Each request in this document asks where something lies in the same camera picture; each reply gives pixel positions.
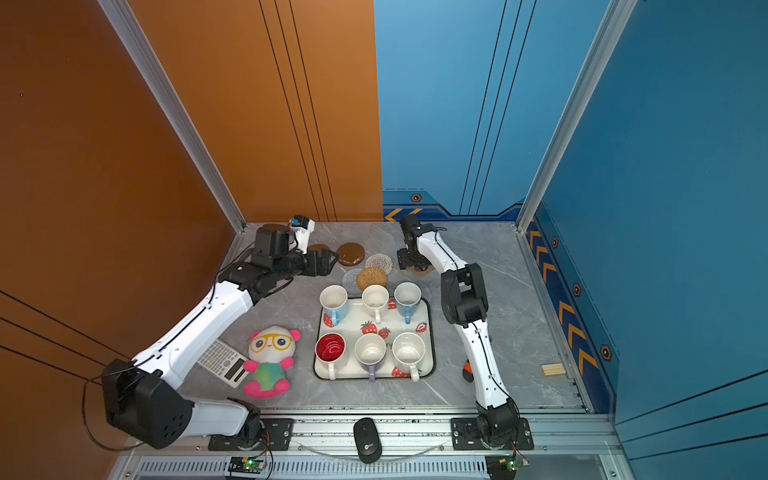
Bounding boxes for matte brown round coaster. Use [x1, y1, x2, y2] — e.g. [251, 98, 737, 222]
[307, 243, 330, 255]

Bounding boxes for white woven round coaster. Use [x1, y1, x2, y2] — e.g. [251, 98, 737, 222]
[365, 254, 394, 275]

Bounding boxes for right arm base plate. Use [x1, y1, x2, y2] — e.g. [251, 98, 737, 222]
[450, 417, 535, 451]

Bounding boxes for purple mug front middle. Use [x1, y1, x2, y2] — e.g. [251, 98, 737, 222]
[354, 333, 387, 382]

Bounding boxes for light blue mug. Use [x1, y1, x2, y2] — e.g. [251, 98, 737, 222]
[319, 285, 349, 326]

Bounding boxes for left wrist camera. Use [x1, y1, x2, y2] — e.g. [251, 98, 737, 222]
[289, 215, 315, 254]

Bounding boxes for white calculator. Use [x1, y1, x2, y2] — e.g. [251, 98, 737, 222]
[197, 340, 248, 388]

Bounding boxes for pink panda plush toy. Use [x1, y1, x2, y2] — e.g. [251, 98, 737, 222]
[244, 326, 302, 399]

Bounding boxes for tan rattan round coaster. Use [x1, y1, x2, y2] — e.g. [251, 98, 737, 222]
[355, 267, 388, 291]

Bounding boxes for black computer mouse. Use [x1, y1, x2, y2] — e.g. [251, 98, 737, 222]
[353, 417, 383, 464]

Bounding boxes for white mug front right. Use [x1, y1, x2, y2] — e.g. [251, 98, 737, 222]
[392, 332, 426, 382]

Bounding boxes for black orange utility knife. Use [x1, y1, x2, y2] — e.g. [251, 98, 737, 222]
[462, 360, 474, 383]

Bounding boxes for green circuit board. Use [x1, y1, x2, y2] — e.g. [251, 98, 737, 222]
[226, 456, 269, 479]
[484, 456, 530, 480]

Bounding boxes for white strawberry tray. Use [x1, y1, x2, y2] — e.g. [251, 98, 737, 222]
[314, 299, 436, 381]

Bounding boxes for small wooden block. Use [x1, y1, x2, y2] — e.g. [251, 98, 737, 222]
[541, 363, 567, 377]

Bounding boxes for glossy brown round coaster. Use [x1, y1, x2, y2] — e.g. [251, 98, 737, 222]
[336, 242, 366, 267]

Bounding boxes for right green circuit board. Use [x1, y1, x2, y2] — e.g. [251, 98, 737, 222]
[484, 456, 530, 480]

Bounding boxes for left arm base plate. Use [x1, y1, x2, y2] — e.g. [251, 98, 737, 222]
[208, 418, 294, 452]

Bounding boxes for white mug back middle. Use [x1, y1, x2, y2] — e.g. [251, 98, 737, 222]
[361, 284, 389, 325]

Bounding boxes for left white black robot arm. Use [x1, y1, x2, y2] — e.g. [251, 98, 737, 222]
[100, 215, 338, 449]

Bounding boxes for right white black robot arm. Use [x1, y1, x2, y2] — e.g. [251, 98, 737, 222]
[397, 214, 521, 449]

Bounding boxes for left green circuit board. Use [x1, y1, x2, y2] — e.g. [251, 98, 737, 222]
[226, 456, 269, 479]

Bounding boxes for white mug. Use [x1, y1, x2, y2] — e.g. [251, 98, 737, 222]
[361, 284, 389, 325]
[392, 332, 426, 382]

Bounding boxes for grey woven round coaster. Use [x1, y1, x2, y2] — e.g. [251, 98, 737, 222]
[341, 268, 362, 296]

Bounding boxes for brown paw print coaster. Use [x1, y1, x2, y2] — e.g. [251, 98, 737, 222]
[414, 266, 435, 278]

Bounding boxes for red inside mug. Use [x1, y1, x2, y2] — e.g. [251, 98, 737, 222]
[314, 333, 349, 380]

